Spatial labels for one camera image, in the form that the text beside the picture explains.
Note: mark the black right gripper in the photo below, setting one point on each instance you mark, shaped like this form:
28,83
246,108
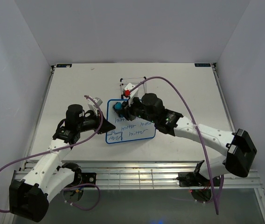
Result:
128,113

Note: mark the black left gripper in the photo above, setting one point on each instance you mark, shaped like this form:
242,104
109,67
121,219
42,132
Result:
106,126

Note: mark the blue black whiteboard eraser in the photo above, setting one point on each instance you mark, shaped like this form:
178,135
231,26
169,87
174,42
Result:
118,108

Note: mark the blue framed whiteboard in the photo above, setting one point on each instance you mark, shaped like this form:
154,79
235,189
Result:
125,130

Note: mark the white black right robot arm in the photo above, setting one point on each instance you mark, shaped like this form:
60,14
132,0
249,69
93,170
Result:
237,150

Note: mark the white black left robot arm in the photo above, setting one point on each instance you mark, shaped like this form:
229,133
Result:
30,197

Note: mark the left black corner label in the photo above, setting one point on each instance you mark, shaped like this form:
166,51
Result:
63,65

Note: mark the black corner label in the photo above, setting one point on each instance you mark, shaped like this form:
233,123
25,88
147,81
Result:
63,65
202,65

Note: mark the right black corner label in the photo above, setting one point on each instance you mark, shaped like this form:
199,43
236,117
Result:
202,65

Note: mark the black wire whiteboard stand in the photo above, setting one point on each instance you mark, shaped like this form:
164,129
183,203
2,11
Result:
134,81

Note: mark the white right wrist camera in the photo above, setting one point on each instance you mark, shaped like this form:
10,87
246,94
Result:
130,91

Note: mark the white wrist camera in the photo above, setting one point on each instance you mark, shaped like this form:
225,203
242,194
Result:
92,106
130,91

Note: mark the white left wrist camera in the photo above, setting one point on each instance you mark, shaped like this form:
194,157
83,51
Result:
92,106

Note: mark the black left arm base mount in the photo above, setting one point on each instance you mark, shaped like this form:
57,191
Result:
89,178

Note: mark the aluminium extrusion frame rail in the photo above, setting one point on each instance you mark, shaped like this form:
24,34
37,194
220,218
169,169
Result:
147,175

